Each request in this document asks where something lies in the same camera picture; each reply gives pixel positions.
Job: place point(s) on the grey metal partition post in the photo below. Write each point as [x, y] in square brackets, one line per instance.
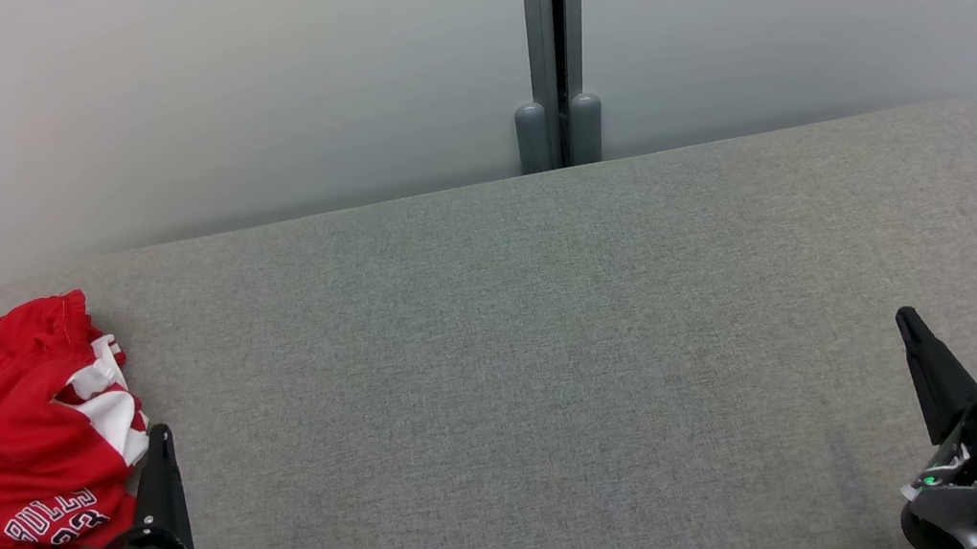
[532, 137]
[586, 129]

